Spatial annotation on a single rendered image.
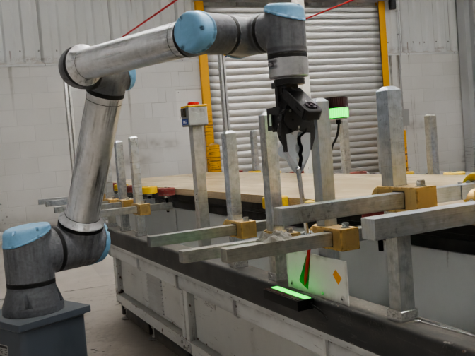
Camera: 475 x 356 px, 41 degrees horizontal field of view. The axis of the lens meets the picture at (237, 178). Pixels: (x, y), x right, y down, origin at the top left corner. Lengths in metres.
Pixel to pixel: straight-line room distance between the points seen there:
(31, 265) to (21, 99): 7.39
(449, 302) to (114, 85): 1.11
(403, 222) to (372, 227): 0.05
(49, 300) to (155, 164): 7.55
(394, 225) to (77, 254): 1.40
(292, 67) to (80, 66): 0.63
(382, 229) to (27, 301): 1.39
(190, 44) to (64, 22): 8.18
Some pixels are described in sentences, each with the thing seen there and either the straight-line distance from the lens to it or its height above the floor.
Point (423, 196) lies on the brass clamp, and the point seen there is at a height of 0.95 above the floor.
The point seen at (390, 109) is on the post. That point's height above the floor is 1.12.
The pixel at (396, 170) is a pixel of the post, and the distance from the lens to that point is 1.27.
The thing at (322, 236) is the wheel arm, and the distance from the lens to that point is 1.43.
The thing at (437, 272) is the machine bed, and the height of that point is 0.75.
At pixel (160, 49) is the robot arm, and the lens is 1.50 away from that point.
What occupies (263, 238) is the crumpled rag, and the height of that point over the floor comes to 0.87.
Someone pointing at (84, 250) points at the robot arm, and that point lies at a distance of 2.13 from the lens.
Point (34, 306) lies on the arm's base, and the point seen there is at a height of 0.63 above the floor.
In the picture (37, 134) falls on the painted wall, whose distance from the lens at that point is 9.33.
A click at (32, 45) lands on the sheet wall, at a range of 9.47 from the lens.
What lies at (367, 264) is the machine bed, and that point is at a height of 0.73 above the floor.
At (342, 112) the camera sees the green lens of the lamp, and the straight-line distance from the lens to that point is 1.49.
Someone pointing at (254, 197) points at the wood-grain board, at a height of 0.89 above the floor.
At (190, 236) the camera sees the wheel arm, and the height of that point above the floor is 0.82.
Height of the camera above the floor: 1.08
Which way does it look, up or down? 3 degrees down
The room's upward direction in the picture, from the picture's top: 4 degrees counter-clockwise
